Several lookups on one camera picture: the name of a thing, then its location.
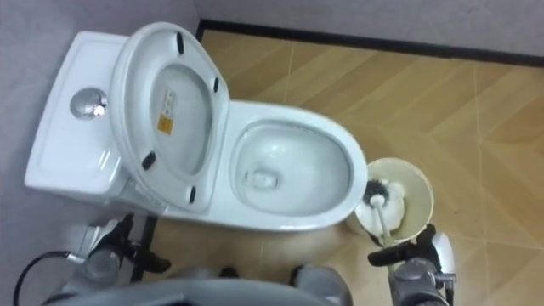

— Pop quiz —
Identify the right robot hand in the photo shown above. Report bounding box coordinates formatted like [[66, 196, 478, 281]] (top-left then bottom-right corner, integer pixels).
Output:
[[366, 223, 456, 275]]

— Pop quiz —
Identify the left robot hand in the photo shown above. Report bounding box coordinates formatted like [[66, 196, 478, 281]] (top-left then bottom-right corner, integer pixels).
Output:
[[70, 212, 173, 275]]

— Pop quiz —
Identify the white toilet brush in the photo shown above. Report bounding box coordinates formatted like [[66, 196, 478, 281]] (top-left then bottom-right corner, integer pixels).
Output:
[[354, 178, 407, 248]]

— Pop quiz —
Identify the cream toilet brush holder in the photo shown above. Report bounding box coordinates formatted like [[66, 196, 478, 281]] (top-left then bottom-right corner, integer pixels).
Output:
[[344, 156, 436, 248]]

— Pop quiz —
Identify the robot body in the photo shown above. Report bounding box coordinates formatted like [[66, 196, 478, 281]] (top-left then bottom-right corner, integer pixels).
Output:
[[44, 278, 309, 306]]

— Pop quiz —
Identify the white ceramic toilet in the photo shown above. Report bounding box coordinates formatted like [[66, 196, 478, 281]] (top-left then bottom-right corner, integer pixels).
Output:
[[24, 20, 369, 233]]

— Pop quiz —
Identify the white toilet seat lid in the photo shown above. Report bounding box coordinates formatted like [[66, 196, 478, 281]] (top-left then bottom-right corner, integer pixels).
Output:
[[109, 20, 231, 214]]

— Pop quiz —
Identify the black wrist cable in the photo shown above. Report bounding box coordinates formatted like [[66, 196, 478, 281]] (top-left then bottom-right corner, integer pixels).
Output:
[[12, 250, 86, 306], [433, 272, 458, 306]]

